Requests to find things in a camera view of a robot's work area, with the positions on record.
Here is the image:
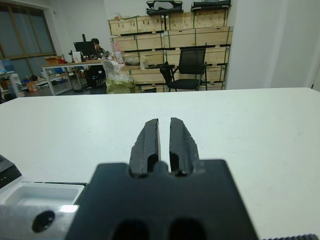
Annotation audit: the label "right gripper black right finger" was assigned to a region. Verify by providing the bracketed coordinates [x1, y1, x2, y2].
[169, 116, 201, 176]

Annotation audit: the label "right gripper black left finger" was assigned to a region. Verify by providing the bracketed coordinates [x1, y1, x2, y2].
[128, 118, 161, 176]

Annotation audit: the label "black box lid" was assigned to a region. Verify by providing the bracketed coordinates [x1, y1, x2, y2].
[0, 154, 22, 190]

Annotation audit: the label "black box with white insert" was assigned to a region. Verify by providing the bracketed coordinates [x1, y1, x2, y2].
[0, 180, 89, 207]

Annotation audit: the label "brown cardboard box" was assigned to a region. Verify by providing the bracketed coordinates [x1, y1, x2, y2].
[44, 55, 65, 66]

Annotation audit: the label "yellow green sack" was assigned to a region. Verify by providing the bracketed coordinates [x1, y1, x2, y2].
[105, 77, 137, 95]

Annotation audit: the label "white plastic bag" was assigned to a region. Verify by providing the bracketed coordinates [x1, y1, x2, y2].
[101, 58, 134, 84]

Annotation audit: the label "black mesh office chair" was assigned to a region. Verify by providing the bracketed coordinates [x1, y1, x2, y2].
[159, 47, 209, 92]

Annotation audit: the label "pink white carton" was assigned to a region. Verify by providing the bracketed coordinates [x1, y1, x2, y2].
[113, 42, 124, 64]

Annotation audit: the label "stacked plywood crates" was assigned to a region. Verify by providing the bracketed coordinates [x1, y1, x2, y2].
[107, 9, 234, 93]

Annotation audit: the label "black computer monitor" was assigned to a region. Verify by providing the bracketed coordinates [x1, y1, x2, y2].
[73, 41, 97, 57]

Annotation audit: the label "seated person with dark hair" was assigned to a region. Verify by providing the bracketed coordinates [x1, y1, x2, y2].
[88, 37, 111, 61]

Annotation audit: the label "open black carry case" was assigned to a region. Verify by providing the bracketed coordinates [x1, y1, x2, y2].
[146, 0, 183, 17]

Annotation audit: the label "flat black carry case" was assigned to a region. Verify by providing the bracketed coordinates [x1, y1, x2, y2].
[190, 0, 231, 12]

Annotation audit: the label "white frame wooden desk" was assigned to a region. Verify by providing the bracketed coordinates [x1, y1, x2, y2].
[41, 59, 109, 96]

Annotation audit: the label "wooden frame window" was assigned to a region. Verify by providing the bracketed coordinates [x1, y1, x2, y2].
[0, 4, 57, 79]

